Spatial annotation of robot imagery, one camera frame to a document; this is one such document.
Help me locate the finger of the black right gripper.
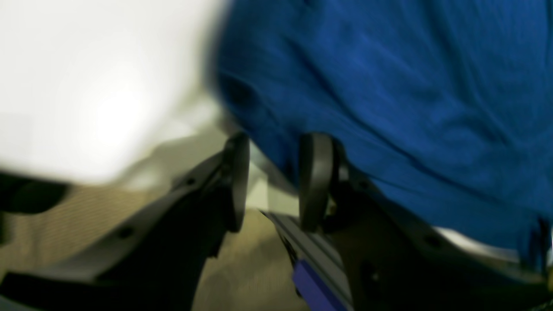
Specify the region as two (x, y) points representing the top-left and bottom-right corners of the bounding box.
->
(299, 133), (552, 311)

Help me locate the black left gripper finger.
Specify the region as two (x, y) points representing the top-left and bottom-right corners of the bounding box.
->
(1, 133), (250, 311)

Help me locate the blue long-sleeve T-shirt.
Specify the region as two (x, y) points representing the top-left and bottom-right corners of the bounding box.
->
(216, 0), (553, 269)

